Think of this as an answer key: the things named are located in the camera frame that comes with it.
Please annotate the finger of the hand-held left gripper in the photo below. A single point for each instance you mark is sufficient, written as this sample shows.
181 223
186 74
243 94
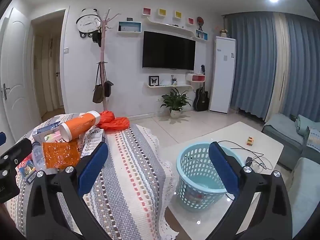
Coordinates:
2 138
17 152

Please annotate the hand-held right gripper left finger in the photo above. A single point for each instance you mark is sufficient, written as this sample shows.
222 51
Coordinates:
92 170

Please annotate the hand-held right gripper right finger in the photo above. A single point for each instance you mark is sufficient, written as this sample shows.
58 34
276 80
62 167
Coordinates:
222 170

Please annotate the light blue plastic basket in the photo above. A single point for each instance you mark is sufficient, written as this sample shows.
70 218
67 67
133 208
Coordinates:
192 165

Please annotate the pink drink bottle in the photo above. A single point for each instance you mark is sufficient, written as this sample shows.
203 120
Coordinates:
48 137

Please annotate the blue milk carton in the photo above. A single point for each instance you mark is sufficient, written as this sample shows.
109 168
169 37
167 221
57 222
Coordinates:
50 125

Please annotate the orange and white paper cup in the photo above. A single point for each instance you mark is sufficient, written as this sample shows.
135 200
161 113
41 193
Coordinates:
82 123

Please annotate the black shoulder bag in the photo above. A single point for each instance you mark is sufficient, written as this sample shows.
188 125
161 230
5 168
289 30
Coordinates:
108 88

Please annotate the brown shoulder bag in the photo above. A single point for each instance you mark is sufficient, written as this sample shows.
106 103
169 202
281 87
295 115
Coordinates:
98 93

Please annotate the clear plastic water bottle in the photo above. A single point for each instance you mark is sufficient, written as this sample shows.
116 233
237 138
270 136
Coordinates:
37 157

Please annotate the blue printed card packet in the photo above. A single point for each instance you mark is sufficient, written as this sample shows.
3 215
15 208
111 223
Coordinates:
26 171

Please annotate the black power adapter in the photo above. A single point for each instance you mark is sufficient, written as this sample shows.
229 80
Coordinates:
249 160

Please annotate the white printed box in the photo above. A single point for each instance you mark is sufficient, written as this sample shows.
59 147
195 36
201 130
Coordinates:
93 138

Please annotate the orange foil packet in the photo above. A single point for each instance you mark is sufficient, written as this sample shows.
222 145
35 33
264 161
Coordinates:
60 155

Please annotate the white coffee table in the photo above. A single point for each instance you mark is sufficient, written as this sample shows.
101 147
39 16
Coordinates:
240 135

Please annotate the colourful cube toy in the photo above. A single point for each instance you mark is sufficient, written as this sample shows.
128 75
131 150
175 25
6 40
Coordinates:
249 141

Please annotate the orange plastic bag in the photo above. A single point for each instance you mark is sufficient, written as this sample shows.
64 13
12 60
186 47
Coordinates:
112 122

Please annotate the grey-blue sofa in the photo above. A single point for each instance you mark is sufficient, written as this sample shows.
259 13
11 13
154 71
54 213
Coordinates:
280 135

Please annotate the black guitar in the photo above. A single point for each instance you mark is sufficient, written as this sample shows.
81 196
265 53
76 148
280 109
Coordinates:
201 101

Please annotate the white door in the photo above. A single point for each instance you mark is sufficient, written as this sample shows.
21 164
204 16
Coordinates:
15 62
53 75

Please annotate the white inner door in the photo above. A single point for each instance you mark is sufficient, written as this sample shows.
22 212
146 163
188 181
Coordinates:
53 75

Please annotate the green potted plant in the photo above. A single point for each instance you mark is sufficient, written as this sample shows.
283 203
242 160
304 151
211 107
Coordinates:
175 101

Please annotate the white standing air conditioner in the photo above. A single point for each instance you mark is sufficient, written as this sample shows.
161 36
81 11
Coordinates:
222 80

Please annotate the teal cushion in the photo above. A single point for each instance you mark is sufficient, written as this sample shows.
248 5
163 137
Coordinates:
302 125

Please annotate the patterned blue cushion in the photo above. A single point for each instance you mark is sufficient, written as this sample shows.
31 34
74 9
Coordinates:
313 140

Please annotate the pen holder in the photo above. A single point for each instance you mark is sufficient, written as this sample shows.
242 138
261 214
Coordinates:
174 81

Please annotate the blue curtain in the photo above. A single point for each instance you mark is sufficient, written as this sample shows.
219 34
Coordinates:
302 67
250 67

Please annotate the framed butterfly picture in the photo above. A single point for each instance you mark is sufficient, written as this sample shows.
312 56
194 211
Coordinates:
154 80

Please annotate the cream curtain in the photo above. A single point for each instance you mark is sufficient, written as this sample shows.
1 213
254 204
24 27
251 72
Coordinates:
278 75

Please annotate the pink coat rack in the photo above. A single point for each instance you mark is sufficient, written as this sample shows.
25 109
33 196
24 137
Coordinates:
103 55

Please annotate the black hat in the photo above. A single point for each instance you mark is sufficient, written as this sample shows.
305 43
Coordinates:
97 36

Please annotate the small potted flowers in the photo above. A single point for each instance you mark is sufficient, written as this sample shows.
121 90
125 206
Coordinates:
224 33

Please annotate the red table tennis paddle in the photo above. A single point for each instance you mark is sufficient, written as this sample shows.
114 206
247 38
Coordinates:
200 21

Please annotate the pink and white wall box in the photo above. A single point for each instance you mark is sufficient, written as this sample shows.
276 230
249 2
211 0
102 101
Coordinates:
195 78

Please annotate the black wall television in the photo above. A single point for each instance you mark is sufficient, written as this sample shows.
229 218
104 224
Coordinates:
168 51

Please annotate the small blue wall box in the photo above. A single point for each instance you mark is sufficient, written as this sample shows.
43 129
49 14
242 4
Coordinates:
205 35

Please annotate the panda wall clock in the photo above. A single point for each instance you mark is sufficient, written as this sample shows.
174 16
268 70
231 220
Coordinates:
86 23

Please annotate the blue and white wall box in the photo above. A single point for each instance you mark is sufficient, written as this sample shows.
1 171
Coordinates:
120 27

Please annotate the pink wall cube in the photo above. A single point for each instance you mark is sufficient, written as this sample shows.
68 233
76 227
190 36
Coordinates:
191 21
146 11

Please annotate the curved white wall shelf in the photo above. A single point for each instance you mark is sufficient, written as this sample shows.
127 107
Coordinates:
170 26

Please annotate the yellow wall cube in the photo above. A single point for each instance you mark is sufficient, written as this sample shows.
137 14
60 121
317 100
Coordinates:
179 14
162 12

